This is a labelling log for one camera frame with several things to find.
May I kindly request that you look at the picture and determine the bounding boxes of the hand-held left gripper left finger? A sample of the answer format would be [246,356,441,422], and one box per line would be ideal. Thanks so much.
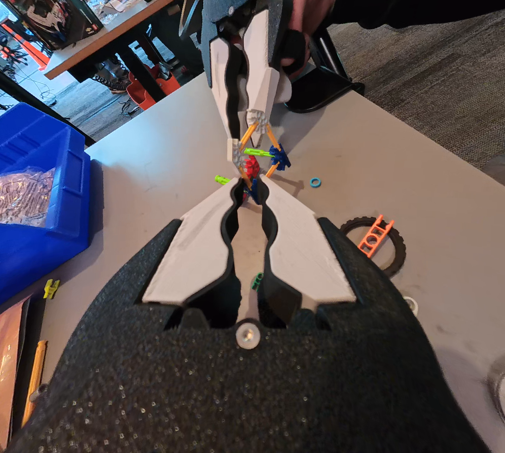
[141,177,244,328]

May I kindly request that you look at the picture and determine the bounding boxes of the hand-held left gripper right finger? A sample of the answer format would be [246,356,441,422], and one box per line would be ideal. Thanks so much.
[258,176,357,328]

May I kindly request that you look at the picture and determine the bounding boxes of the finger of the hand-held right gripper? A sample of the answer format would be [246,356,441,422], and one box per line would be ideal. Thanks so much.
[241,9,281,148]
[209,37,242,142]

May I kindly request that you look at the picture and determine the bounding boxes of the colourful rod connector toy model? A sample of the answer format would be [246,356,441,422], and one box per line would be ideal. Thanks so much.
[214,108,292,205]

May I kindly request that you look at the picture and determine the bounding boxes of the red connectors with green clip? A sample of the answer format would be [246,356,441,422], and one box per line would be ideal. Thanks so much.
[241,156,263,202]

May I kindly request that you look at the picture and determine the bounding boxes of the black chair armrest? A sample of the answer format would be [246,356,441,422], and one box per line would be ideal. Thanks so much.
[284,28,366,114]
[178,0,210,42]

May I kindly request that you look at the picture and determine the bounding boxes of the orange tote bin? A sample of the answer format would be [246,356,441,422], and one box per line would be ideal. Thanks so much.
[127,62,181,110]

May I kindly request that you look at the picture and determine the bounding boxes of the orange connector piece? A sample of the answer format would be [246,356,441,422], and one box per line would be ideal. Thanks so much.
[358,215,395,257]

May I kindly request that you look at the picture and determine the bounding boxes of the black toy tyre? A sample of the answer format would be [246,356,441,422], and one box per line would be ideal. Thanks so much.
[340,217,407,278]

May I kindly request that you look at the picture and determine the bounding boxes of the wooden desk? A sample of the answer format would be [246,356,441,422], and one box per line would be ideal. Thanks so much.
[43,0,177,103]

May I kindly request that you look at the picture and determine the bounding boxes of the clear parts bags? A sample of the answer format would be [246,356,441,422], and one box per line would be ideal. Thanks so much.
[80,0,139,24]

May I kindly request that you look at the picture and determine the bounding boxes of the blue plastic bin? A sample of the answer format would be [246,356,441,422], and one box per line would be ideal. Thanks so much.
[0,101,92,306]

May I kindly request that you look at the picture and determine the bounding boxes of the black stand pole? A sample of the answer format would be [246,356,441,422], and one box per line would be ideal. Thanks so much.
[0,71,97,147]

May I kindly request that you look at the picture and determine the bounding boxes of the black toy car box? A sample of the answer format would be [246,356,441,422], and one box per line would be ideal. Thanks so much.
[0,0,105,52]

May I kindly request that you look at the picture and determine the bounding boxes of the crumpled clear plastic bags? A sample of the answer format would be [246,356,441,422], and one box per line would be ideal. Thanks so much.
[0,167,57,229]

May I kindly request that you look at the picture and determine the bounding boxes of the orange traffic cone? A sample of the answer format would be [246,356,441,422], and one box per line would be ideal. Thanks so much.
[23,40,51,71]

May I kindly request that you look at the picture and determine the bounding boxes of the orange toy rod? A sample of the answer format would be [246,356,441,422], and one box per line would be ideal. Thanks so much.
[21,339,48,429]

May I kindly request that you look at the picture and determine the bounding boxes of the person's leg in jeans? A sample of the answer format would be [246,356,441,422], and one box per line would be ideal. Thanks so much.
[482,154,505,186]

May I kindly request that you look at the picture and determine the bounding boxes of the grey toy wheel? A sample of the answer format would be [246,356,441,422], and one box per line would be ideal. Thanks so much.
[486,361,505,417]

